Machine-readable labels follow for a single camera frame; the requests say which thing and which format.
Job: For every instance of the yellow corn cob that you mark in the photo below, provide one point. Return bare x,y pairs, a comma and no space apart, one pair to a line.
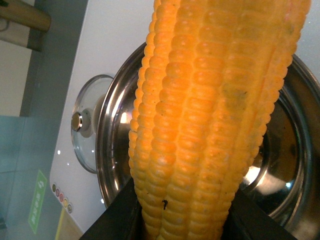
211,73

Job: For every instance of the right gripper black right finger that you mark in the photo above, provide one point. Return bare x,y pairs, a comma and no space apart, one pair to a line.
246,221

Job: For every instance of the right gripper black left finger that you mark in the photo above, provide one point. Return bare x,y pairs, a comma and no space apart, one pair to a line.
122,220

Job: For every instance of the glass pot lid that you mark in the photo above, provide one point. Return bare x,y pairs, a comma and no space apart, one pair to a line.
84,121

